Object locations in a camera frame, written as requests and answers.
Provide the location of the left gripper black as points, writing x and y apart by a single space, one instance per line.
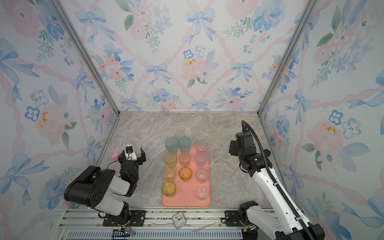
141 159

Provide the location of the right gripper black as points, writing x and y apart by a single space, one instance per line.
233 147

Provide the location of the light green textured cup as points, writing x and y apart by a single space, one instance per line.
169 174

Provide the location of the yellow-green textured cup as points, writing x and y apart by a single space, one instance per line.
170 159

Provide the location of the green glass cup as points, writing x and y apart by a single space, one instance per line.
169 188

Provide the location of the clear glass cup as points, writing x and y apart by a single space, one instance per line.
202 175
201 159

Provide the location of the tall teal textured cup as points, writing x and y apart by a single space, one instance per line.
172 145

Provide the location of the clear textured cup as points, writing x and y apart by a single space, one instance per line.
201 146

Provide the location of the small clear glass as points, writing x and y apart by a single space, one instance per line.
201 194
179 134

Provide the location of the orange textured cup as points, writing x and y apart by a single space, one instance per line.
184 159

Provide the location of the yellow glass cup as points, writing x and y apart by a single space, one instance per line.
185 174

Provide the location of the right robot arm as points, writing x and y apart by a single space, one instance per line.
279 198

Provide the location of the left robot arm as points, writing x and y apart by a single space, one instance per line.
94 186

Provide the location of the pink plastic tray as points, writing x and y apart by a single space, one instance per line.
185 196

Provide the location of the pink toy pig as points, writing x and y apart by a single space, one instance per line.
114 156

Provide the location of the jar with black lid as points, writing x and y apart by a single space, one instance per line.
267 152

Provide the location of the small clear glass back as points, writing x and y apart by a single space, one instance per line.
179 134

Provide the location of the small white clock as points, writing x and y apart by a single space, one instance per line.
179 220

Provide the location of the clear plastic stick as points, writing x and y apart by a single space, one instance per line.
203 227

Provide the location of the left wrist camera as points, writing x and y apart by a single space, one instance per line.
130 153

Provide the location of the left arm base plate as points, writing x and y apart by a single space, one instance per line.
135 218

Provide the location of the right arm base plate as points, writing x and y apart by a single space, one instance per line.
243 219

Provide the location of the aluminium rail frame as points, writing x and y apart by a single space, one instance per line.
87 224

